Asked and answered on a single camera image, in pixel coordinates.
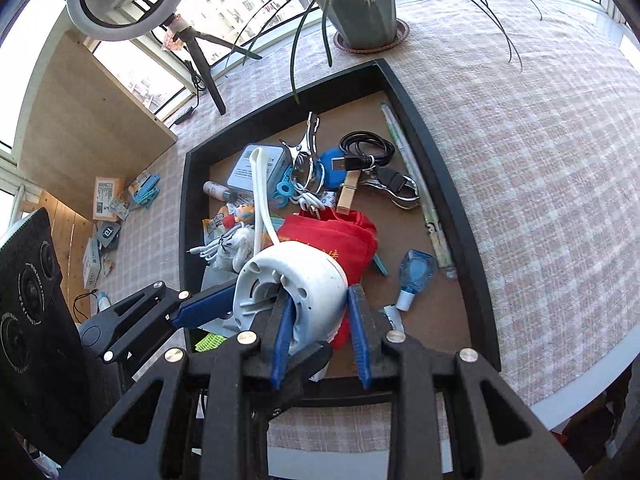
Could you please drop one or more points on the peach tube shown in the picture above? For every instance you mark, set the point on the peach tube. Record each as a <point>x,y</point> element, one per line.
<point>217,191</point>

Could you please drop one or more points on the black tray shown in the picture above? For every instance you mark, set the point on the black tray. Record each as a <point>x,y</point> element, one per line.
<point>450,200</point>

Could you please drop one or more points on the wooden clothespin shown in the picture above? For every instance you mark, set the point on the wooden clothespin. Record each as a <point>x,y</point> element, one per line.
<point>347,195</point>

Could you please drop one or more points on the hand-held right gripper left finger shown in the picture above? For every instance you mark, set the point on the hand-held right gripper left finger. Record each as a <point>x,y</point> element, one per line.
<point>281,345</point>

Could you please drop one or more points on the grey sachet with dark circle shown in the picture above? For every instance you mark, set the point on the grey sachet with dark circle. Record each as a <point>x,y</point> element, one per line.
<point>108,235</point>

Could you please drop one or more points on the red printed bag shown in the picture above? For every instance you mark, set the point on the red printed bag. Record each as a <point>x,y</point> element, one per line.
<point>340,240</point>

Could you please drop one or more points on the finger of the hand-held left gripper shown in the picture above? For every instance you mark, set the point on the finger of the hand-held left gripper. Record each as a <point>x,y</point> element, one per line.
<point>200,307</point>
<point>312,360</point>

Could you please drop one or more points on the blue round tape measure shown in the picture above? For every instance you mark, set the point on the blue round tape measure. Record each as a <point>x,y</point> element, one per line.
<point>332,167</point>

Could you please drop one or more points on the wooden slat board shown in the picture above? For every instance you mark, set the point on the wooden slat board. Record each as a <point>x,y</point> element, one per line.
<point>65,230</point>

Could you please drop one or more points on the white floral printed box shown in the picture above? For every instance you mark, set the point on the white floral printed box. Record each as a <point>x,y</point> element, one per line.
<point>92,262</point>

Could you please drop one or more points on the black silver key clip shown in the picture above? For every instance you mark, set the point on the black silver key clip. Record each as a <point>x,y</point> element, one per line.
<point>395,185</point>

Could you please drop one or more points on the pink round coaster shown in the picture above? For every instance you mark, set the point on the pink round coaster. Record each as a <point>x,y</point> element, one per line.
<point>402,32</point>

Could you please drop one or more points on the pink checked tablecloth desktop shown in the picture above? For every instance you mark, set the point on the pink checked tablecloth desktop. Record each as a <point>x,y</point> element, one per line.
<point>525,160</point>

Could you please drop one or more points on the silver metal clamp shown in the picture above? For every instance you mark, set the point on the silver metal clamp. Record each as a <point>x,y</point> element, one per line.
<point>307,142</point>

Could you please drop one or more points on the teal plastic clip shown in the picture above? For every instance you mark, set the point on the teal plastic clip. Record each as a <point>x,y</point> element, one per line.
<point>284,190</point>

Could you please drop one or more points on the teal clothes peg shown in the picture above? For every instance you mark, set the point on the teal clothes peg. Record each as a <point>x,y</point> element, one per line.
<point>380,266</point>

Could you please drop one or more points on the grey plant pot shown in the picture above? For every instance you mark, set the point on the grey plant pot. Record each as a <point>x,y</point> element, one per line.
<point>360,10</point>

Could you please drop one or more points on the white sunscreen bottle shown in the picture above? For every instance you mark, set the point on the white sunscreen bottle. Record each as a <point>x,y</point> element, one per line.
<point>104,301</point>

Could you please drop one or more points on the small blue bottle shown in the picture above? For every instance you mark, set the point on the small blue bottle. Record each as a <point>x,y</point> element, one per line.
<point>415,270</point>

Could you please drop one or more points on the small orange packet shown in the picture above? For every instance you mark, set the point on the small orange packet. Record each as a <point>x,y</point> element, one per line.
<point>212,229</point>

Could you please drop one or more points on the wooden upright panel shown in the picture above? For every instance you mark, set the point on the wooden upright panel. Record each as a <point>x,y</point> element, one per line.
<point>90,120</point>

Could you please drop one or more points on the white round plastic device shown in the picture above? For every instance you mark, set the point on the white round plastic device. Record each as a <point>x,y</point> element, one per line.
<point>310,280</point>

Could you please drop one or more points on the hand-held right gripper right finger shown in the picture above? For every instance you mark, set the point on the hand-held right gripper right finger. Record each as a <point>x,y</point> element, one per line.
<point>359,340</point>

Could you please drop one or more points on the green mesh item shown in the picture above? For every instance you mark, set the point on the green mesh item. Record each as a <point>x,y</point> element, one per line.
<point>210,344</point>

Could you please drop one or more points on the grey tube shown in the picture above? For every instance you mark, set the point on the grey tube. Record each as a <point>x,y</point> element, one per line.
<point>395,321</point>

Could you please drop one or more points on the blue phone stand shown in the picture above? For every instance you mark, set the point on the blue phone stand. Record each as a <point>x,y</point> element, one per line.
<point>145,190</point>

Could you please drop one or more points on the orange tissue pack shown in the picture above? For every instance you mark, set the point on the orange tissue pack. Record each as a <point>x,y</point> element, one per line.
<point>107,197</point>

